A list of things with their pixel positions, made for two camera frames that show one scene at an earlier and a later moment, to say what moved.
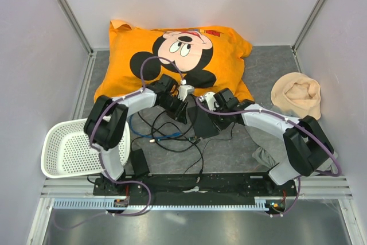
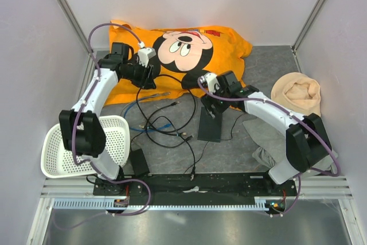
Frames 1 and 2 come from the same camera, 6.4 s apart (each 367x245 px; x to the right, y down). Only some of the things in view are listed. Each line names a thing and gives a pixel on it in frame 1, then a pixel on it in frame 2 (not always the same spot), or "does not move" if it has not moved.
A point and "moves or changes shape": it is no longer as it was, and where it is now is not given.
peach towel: [297, 94] does not move
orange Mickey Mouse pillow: [207, 58] does not move
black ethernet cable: [178, 127] moves or changes shape
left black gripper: [179, 114] → [146, 80]
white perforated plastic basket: [67, 151] does not move
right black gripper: [221, 125] → [207, 101]
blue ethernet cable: [173, 134] moves or changes shape
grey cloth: [270, 150] does not move
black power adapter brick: [139, 162] does not move
